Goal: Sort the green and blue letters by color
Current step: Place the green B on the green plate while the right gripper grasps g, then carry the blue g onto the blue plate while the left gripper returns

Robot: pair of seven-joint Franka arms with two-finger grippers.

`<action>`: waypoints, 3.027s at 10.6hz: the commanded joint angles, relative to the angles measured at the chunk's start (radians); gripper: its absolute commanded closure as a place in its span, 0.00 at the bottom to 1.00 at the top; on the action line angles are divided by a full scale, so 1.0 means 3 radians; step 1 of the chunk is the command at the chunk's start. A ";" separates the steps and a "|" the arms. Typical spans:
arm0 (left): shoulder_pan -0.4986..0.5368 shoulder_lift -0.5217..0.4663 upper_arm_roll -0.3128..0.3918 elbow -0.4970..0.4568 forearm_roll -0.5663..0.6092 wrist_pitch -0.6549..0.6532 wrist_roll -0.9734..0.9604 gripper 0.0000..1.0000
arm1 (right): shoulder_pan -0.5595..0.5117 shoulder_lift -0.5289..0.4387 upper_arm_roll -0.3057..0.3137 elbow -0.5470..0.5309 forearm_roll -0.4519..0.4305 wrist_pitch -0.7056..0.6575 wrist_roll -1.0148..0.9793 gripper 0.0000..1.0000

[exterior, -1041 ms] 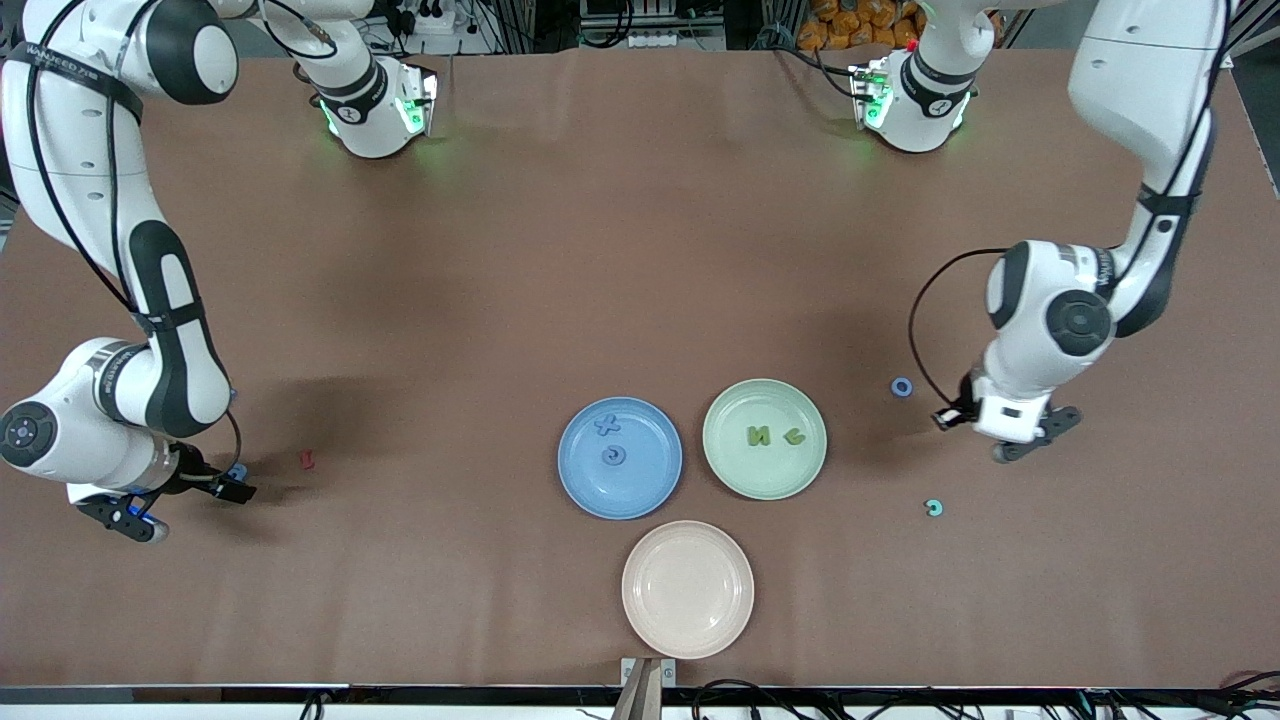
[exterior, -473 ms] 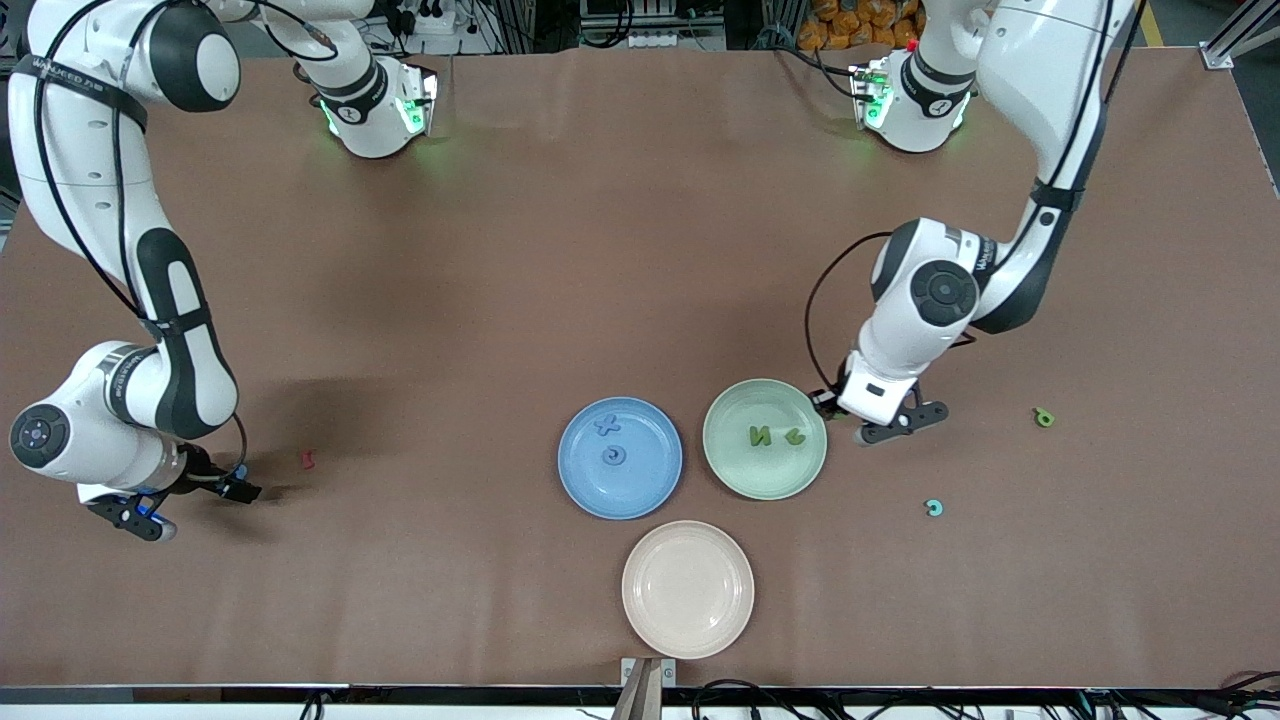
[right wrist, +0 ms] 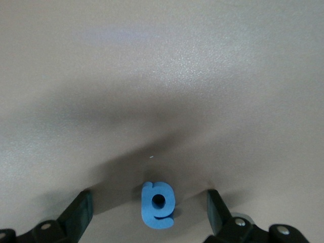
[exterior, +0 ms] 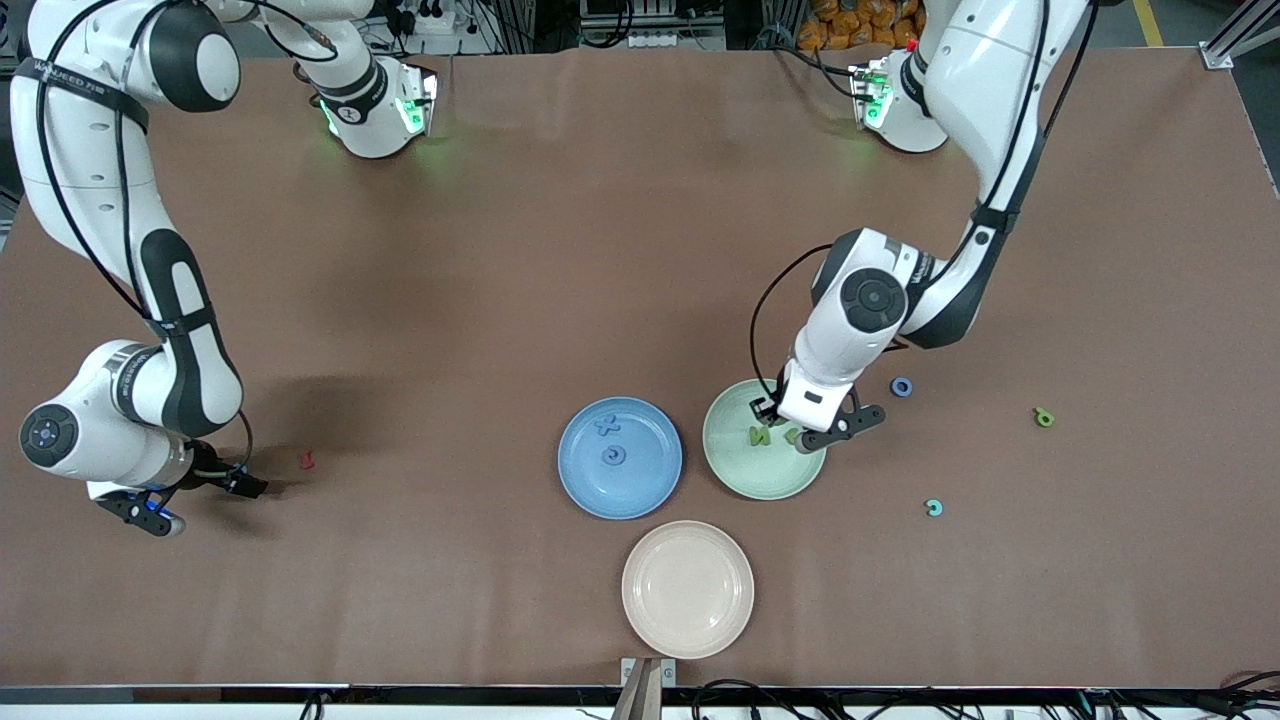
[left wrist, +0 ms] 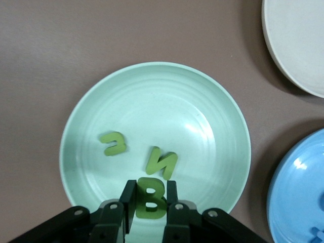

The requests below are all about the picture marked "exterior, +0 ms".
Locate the green plate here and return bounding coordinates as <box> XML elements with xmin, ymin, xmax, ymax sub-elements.
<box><xmin>701</xmin><ymin>377</ymin><xmax>829</xmax><ymax>501</ymax></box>

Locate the blue plate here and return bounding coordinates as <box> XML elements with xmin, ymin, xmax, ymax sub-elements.
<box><xmin>557</xmin><ymin>396</ymin><xmax>684</xmax><ymax>521</ymax></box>

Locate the beige plate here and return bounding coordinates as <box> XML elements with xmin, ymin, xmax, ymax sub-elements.
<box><xmin>621</xmin><ymin>520</ymin><xmax>756</xmax><ymax>661</ymax></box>

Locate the brown table cover sheet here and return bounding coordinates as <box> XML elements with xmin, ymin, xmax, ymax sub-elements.
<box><xmin>0</xmin><ymin>48</ymin><xmax>1280</xmax><ymax>691</ymax></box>

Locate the pile of orange objects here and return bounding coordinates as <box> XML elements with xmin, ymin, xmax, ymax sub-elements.
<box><xmin>797</xmin><ymin>0</ymin><xmax>921</xmax><ymax>51</ymax></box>

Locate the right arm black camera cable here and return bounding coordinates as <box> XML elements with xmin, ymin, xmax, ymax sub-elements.
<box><xmin>35</xmin><ymin>0</ymin><xmax>253</xmax><ymax>471</ymax></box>

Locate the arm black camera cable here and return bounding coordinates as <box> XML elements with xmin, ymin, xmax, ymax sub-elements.
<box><xmin>750</xmin><ymin>0</ymin><xmax>1101</xmax><ymax>401</ymax></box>
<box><xmin>35</xmin><ymin>0</ymin><xmax>253</xmax><ymax>471</ymax></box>

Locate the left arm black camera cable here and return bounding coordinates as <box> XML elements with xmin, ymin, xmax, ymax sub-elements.
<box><xmin>750</xmin><ymin>0</ymin><xmax>1101</xmax><ymax>401</ymax></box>

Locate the aluminium table edge rail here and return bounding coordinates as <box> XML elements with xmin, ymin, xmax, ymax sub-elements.
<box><xmin>0</xmin><ymin>684</ymin><xmax>1280</xmax><ymax>709</ymax></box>

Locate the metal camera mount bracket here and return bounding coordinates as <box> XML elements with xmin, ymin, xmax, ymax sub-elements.
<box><xmin>612</xmin><ymin>657</ymin><xmax>677</xmax><ymax>720</ymax></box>

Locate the aluminium frame profile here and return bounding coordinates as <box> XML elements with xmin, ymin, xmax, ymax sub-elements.
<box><xmin>1200</xmin><ymin>0</ymin><xmax>1280</xmax><ymax>71</ymax></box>

